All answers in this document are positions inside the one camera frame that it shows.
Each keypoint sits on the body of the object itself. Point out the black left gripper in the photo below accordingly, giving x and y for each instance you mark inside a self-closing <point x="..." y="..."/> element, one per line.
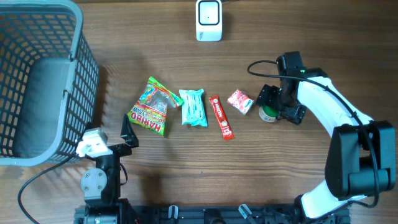
<point x="124" y="150"/>

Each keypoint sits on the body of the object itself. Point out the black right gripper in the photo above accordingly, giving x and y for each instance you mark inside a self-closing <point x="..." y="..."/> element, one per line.
<point x="294" y="113"/>

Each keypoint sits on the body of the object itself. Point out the green lid small jar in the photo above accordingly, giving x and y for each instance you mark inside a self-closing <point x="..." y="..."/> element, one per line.
<point x="268" y="114"/>

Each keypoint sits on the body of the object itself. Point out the green Haribo candy bag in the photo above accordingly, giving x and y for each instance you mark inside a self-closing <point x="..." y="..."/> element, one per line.
<point x="150" y="110"/>

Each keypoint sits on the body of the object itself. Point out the red tissue pack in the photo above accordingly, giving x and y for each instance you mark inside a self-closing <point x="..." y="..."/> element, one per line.
<point x="240" y="101"/>

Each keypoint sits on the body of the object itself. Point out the red Nescafe stick pack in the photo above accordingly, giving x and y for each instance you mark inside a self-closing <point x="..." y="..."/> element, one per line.
<point x="221" y="118"/>

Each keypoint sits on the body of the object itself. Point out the mint green wipes pack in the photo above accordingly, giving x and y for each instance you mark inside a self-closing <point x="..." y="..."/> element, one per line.
<point x="193" y="111"/>

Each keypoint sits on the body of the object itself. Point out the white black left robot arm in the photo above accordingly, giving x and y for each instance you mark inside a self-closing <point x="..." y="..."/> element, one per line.
<point x="101" y="185"/>

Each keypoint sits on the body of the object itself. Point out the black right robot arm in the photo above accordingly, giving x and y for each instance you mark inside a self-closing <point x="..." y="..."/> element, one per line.
<point x="361" y="160"/>

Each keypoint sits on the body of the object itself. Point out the white barcode scanner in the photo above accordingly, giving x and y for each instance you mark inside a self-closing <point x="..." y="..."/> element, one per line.
<point x="209" y="20"/>

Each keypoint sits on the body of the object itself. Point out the grey plastic mesh basket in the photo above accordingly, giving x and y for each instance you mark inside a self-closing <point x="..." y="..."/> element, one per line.
<point x="49" y="81"/>

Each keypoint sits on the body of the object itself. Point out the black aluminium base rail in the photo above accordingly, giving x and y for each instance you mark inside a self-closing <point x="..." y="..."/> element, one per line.
<point x="217" y="214"/>

